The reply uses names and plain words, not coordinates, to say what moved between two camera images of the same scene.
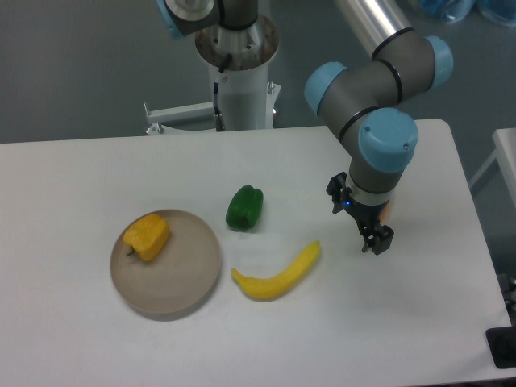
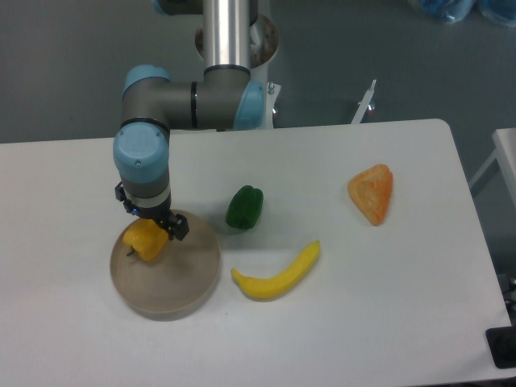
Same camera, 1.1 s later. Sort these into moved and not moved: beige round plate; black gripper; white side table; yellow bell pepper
Moved: black gripper
Not moved: beige round plate; white side table; yellow bell pepper
